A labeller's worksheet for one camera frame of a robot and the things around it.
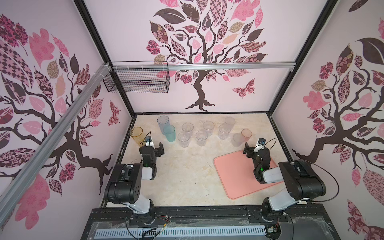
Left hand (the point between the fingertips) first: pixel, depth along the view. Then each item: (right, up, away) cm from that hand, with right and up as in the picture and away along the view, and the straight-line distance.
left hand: (153, 144), depth 94 cm
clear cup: (+19, +4, +9) cm, 21 cm away
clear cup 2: (+22, +11, +13) cm, 27 cm away
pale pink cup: (+56, +2, +6) cm, 56 cm away
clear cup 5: (+48, +9, +13) cm, 51 cm away
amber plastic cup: (-14, +7, +7) cm, 18 cm away
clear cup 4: (+37, +12, +14) cm, 41 cm away
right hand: (+65, +2, -2) cm, 65 cm away
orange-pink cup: (+62, +6, +6) cm, 63 cm away
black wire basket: (-22, +50, +28) cm, 61 cm away
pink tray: (+54, -17, -1) cm, 56 cm away
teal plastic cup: (+8, +9, +11) cm, 16 cm away
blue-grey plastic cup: (+5, +15, +6) cm, 17 cm away
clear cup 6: (+52, +15, +10) cm, 55 cm away
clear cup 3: (+31, +5, +7) cm, 32 cm away
